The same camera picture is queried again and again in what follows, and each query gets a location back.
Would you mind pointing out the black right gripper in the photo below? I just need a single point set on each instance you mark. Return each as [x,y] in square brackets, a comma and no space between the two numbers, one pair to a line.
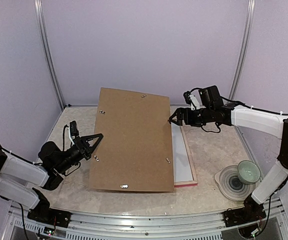
[188,120]

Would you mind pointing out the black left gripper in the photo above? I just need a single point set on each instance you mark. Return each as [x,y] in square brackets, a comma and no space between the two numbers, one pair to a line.
[89,149]

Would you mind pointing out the brown cardboard backing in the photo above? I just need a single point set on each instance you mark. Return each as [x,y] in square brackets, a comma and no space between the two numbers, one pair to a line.
[136,152]

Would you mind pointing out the red dark sunset photo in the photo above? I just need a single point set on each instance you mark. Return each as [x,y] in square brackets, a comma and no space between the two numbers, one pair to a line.
[181,164]

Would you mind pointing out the pink wooden picture frame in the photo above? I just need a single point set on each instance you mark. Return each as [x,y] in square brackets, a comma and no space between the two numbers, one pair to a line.
[195,181]

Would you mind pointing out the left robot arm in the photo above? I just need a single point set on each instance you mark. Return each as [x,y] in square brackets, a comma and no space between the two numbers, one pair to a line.
[20,178]

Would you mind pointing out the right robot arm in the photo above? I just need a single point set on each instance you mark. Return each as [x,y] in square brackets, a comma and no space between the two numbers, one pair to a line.
[271,156]

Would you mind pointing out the white swirl plate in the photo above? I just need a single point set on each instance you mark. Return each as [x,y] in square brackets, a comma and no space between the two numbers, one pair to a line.
[230,185]

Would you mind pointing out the green ceramic bowl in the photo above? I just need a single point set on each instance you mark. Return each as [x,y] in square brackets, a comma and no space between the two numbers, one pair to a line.
[248,172]

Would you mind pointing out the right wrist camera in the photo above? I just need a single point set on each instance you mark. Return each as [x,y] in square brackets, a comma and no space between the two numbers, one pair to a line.
[191,100]

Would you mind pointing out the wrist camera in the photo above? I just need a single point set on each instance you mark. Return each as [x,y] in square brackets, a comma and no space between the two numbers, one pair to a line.
[191,100]
[73,131]

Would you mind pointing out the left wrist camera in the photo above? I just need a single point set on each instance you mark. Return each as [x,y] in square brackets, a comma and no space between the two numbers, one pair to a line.
[73,131]

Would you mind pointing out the aluminium front rail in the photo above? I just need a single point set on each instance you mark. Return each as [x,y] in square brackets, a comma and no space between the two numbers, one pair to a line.
[214,225]

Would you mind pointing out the right aluminium corner post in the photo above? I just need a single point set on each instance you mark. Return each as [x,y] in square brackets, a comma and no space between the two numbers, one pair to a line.
[251,5]

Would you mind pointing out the aluminium corner post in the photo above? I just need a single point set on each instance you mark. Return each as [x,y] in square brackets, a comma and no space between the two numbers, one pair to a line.
[251,5]
[38,5]

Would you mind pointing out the left aluminium corner post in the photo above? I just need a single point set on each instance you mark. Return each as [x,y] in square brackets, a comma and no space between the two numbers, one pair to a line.
[38,5]

